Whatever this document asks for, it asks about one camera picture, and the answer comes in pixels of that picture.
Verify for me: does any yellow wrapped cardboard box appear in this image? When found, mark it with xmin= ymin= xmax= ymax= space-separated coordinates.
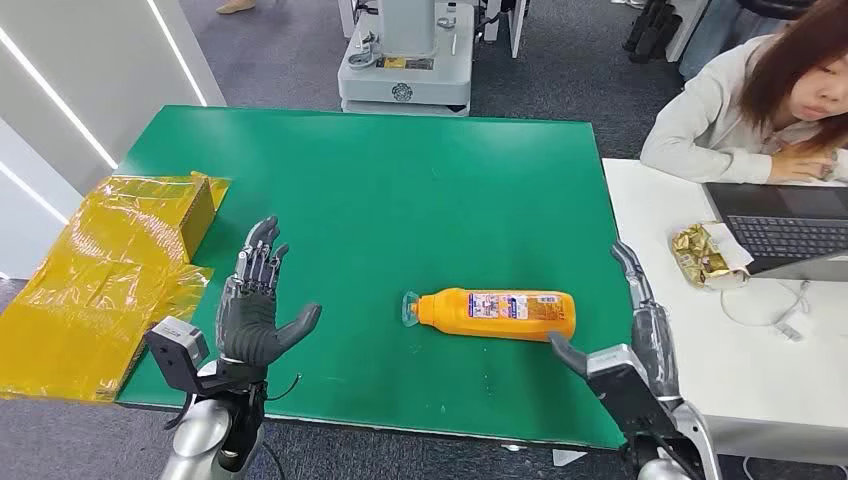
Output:
xmin=0 ymin=170 xmax=232 ymax=404

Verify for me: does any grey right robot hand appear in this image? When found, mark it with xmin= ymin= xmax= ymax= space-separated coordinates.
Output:
xmin=548 ymin=241 xmax=684 ymax=405

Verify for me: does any person's hand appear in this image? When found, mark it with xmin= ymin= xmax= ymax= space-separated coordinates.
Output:
xmin=768 ymin=144 xmax=843 ymax=185

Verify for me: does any green table mat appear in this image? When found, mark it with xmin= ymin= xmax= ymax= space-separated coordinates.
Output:
xmin=115 ymin=104 xmax=631 ymax=452

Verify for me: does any white cable with plug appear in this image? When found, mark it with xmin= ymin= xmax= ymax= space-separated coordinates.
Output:
xmin=720 ymin=279 xmax=813 ymax=343

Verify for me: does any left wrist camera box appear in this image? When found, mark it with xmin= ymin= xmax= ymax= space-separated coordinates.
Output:
xmin=144 ymin=316 xmax=212 ymax=397

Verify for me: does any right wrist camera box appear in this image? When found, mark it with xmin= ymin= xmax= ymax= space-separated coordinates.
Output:
xmin=585 ymin=343 xmax=678 ymax=440

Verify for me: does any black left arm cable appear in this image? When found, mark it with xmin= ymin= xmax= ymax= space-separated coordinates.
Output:
xmin=263 ymin=373 xmax=303 ymax=480

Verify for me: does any dark laptop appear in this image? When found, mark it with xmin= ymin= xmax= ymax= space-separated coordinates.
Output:
xmin=703 ymin=182 xmax=848 ymax=283

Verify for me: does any gold foil snack wrapper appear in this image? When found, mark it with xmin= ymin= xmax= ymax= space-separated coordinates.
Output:
xmin=670 ymin=221 xmax=755 ymax=291

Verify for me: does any orange plastic bottle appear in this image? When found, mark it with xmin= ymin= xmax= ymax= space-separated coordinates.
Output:
xmin=401 ymin=287 xmax=578 ymax=344

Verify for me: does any person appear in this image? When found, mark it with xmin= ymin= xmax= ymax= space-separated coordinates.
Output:
xmin=639 ymin=0 xmax=848 ymax=187

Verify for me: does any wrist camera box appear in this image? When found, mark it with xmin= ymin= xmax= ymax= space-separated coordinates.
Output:
xmin=144 ymin=316 xmax=212 ymax=397
xmin=585 ymin=343 xmax=678 ymax=440

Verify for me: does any white desk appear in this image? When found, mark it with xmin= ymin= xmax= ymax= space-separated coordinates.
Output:
xmin=601 ymin=157 xmax=848 ymax=466

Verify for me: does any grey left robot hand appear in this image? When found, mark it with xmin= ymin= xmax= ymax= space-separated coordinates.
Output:
xmin=215 ymin=215 xmax=323 ymax=372

